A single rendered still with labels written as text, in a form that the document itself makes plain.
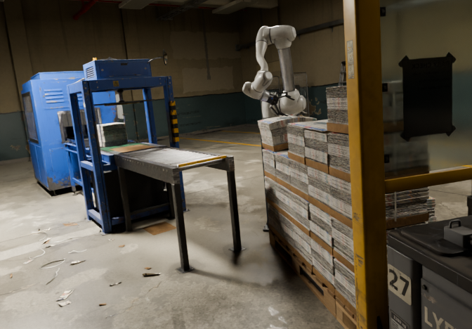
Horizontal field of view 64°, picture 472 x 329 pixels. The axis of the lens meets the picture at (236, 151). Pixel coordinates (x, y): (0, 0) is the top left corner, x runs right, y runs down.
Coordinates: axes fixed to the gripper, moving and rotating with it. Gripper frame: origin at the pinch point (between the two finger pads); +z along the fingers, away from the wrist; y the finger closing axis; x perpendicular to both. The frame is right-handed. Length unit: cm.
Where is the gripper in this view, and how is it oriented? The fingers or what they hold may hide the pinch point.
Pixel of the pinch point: (289, 107)
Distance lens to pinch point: 305.1
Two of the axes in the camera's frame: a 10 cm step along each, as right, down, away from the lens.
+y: -3.8, 9.3, 0.3
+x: 2.4, 1.3, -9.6
